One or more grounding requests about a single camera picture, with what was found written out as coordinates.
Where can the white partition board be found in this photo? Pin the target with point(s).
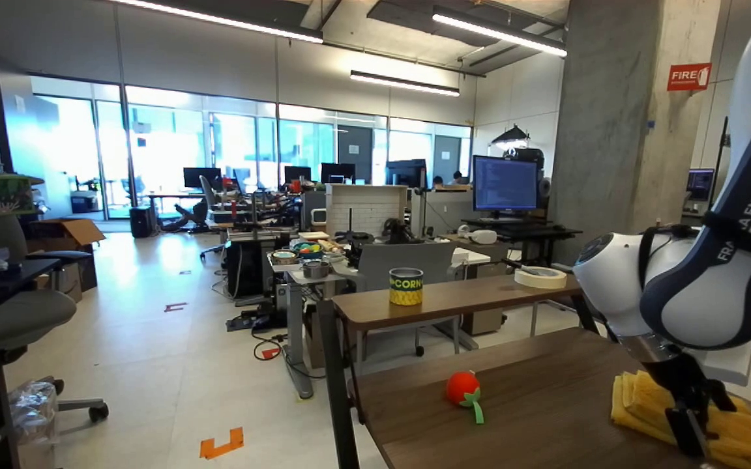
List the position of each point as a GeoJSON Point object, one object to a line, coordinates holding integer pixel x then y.
{"type": "Point", "coordinates": [366, 208]}

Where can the large computer monitor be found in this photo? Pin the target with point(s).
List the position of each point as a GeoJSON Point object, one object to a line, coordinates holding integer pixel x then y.
{"type": "Point", "coordinates": [508, 185]}

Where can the red toy pepper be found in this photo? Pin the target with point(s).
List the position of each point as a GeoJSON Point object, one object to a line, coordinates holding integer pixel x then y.
{"type": "Point", "coordinates": [460, 388]}

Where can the yellow green labelled tub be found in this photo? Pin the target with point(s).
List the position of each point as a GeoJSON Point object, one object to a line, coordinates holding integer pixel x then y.
{"type": "Point", "coordinates": [406, 287]}

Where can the beige masking tape roll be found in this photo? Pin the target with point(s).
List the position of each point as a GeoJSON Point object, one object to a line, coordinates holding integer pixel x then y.
{"type": "Point", "coordinates": [542, 276]}

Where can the grey office chair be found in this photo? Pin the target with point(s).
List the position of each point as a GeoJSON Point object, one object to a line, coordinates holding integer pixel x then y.
{"type": "Point", "coordinates": [27, 315]}

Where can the long ceiling light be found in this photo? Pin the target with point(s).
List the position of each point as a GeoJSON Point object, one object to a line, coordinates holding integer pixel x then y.
{"type": "Point", "coordinates": [221, 22]}
{"type": "Point", "coordinates": [406, 83]}
{"type": "Point", "coordinates": [497, 34]}

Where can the cluttered grey desk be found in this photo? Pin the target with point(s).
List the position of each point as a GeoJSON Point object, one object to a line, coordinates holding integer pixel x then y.
{"type": "Point", "coordinates": [298, 287]}

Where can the cardboard box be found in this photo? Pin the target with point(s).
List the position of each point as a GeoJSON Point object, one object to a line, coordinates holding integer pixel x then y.
{"type": "Point", "coordinates": [72, 250]}

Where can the clear plastic bottle pack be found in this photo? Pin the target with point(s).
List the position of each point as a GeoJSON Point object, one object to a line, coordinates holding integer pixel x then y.
{"type": "Point", "coordinates": [33, 419]}

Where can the red fire sign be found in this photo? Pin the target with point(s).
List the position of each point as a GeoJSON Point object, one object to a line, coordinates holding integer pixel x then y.
{"type": "Point", "coordinates": [690, 77]}

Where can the black slanted table leg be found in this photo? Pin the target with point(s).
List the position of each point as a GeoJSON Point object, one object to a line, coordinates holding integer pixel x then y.
{"type": "Point", "coordinates": [585, 310]}

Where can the yellow terry towel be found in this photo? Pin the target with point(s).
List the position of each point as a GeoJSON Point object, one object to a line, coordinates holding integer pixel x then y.
{"type": "Point", "coordinates": [645, 406]}

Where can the long wooden side table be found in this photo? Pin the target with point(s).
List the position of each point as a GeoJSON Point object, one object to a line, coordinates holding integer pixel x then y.
{"type": "Point", "coordinates": [471, 294]}

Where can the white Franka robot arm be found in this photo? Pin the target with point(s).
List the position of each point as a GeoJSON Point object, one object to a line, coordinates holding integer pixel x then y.
{"type": "Point", "coordinates": [620, 276]}

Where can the black monitor desk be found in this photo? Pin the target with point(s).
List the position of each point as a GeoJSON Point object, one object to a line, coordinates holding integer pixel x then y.
{"type": "Point", "coordinates": [522, 233]}

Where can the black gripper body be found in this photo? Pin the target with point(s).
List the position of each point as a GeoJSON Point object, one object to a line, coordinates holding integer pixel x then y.
{"type": "Point", "coordinates": [683, 378]}

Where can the grey partition panel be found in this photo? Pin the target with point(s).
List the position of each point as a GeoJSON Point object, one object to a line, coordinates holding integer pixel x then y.
{"type": "Point", "coordinates": [406, 258]}

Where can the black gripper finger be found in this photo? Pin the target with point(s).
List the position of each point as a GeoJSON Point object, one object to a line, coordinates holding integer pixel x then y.
{"type": "Point", "coordinates": [687, 434]}
{"type": "Point", "coordinates": [720, 395]}

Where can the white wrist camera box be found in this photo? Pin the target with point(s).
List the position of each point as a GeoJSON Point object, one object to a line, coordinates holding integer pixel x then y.
{"type": "Point", "coordinates": [731, 363]}

